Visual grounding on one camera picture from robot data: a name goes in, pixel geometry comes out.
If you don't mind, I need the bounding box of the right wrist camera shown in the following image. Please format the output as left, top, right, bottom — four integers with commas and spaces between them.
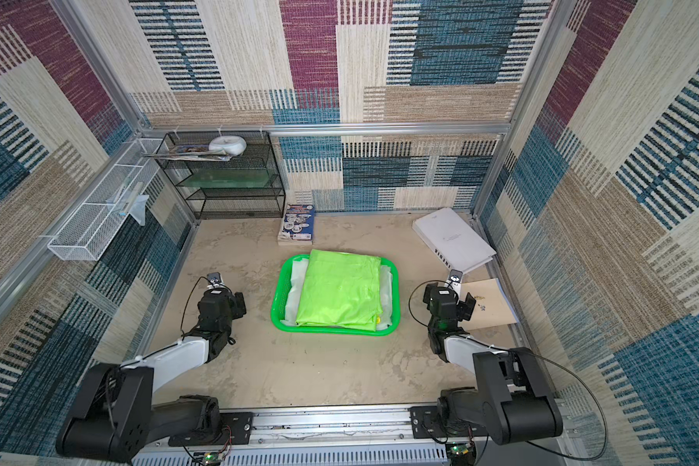
446, 269, 463, 296

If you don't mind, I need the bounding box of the green plastic basket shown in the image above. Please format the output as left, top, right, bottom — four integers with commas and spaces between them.
270, 254, 402, 337

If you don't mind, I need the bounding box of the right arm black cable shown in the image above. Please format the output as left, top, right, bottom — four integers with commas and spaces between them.
523, 351, 609, 461

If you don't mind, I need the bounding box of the white book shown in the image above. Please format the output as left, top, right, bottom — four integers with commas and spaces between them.
413, 208, 496, 274

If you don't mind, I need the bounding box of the white bowl on rack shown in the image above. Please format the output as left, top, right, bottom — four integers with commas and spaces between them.
208, 136, 248, 156

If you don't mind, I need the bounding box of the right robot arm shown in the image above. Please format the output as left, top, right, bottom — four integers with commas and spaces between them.
423, 281, 564, 446

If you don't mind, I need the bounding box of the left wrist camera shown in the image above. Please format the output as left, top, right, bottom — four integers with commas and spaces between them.
206, 272, 227, 289

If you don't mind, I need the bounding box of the lime green raincoat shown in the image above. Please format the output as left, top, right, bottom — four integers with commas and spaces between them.
296, 250, 382, 331

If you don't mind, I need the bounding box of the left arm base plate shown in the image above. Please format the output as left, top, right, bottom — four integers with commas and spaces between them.
168, 412, 254, 447

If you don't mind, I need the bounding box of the blue treehouse book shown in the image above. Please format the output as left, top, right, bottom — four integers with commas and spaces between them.
277, 204, 316, 246

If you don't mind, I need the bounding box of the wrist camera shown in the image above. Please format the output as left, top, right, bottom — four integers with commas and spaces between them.
206, 272, 227, 289
446, 269, 463, 296

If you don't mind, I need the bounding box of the white wire wall basket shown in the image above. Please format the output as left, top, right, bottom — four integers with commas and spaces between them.
48, 138, 159, 261

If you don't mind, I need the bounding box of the magazine on rack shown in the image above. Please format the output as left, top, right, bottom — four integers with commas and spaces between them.
145, 146, 234, 162

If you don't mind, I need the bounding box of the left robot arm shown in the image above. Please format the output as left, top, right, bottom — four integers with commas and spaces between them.
56, 285, 247, 463

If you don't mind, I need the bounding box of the black wire shelf rack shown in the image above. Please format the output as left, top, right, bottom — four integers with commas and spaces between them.
155, 130, 287, 221

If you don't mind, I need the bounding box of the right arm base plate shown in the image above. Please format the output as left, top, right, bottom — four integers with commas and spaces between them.
408, 405, 487, 441

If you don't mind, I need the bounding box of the white translucent raincoat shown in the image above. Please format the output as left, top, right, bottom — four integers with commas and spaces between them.
281, 257, 393, 333

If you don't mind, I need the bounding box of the tan notebook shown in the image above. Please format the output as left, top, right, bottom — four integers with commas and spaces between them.
461, 279, 518, 330

